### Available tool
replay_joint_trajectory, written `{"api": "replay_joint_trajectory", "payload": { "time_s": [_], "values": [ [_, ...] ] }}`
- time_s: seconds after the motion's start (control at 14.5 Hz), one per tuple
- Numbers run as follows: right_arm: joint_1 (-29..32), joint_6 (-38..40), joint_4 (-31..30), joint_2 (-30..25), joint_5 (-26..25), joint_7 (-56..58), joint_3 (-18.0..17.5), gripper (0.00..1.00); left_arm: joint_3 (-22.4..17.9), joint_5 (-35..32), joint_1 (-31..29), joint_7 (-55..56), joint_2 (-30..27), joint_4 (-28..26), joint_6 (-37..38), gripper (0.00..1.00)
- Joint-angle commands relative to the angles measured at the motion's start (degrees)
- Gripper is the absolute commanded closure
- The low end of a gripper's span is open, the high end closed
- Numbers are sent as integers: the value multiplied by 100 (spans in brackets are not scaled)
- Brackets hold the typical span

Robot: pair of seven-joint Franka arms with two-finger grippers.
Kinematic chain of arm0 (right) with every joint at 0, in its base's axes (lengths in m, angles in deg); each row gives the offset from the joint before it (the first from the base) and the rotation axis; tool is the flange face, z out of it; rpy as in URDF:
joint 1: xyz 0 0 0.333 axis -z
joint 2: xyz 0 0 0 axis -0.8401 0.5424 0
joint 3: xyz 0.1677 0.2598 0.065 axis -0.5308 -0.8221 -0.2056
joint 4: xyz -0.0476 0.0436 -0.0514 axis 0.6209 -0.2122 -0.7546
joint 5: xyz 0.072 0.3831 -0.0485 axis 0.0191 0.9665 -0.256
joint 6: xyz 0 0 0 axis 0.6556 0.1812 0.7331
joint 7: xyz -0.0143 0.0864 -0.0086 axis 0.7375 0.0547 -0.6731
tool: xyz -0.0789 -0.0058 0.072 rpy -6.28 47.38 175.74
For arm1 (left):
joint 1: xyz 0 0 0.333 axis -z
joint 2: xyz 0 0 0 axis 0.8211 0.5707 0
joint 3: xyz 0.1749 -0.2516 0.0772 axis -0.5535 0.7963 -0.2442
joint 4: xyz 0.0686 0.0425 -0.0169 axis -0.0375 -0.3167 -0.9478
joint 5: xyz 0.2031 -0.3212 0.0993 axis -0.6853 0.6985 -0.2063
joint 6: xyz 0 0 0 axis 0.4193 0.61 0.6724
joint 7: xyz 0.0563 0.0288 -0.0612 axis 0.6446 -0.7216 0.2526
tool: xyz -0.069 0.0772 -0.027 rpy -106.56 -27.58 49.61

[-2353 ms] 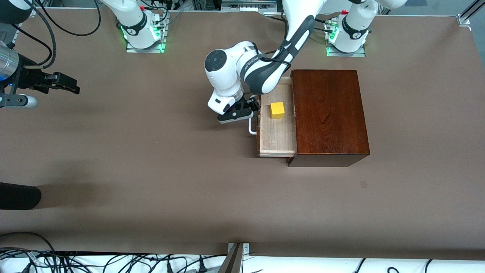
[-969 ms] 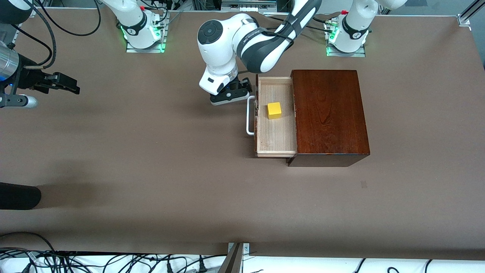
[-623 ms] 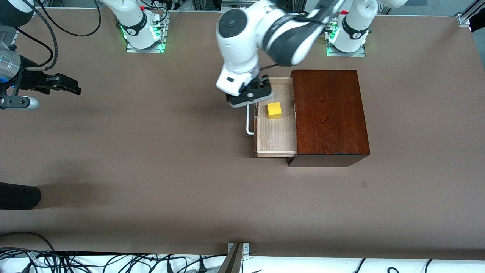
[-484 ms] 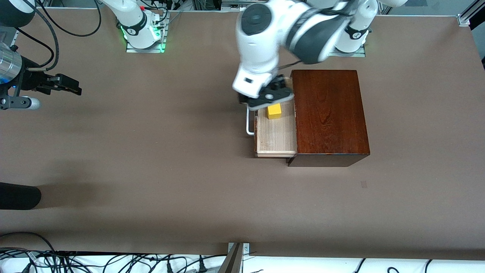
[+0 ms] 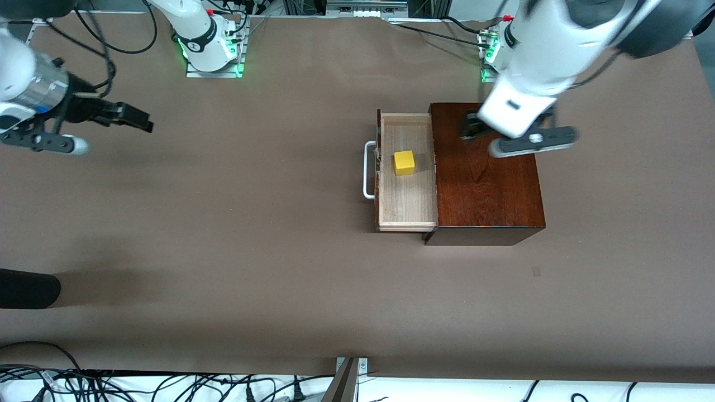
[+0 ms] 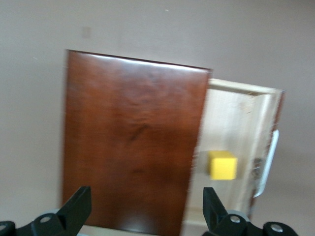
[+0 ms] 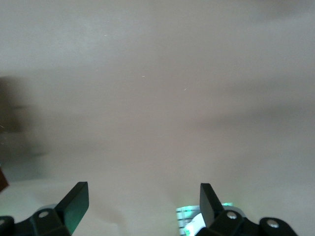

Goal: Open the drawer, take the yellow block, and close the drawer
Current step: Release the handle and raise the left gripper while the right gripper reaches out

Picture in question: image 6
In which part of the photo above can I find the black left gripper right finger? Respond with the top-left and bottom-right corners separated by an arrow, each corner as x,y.
201,186 -> 300,236

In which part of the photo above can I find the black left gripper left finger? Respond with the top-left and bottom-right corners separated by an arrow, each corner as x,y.
0,186 -> 92,236

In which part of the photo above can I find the yellow block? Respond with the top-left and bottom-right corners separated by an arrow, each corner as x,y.
208,150 -> 238,180

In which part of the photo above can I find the light wood drawer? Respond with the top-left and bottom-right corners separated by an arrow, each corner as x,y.
183,78 -> 286,226

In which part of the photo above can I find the dark brown wooden cabinet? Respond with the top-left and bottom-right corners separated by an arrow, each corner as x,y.
61,49 -> 213,236

